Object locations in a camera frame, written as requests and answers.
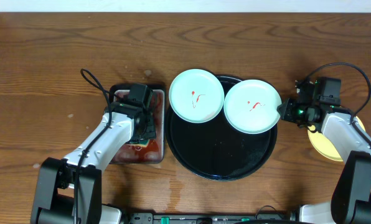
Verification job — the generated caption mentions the green and yellow sponge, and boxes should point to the green and yellow sponge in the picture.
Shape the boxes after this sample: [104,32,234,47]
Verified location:
[128,139,149,151]

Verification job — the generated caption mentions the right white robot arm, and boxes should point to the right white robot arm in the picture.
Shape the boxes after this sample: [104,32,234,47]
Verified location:
[277,78,371,223]

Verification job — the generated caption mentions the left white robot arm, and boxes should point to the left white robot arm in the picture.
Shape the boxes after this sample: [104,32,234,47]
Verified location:
[31,98,152,223]

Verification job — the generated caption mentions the light blue plate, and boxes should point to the light blue plate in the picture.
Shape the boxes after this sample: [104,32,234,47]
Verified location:
[223,80,281,134]
[169,69,225,123]

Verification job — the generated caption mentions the yellow plate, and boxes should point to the yellow plate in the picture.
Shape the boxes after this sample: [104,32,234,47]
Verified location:
[308,113,369,162]

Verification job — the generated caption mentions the rectangular tray with red water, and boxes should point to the rectangular tray with red water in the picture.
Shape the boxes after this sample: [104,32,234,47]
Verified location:
[110,83,166,164]

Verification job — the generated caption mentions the left black cable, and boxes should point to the left black cable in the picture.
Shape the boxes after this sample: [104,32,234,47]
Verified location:
[73,68,124,224]

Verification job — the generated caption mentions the round black serving tray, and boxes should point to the round black serving tray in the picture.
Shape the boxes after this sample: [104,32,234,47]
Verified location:
[165,77,277,181]

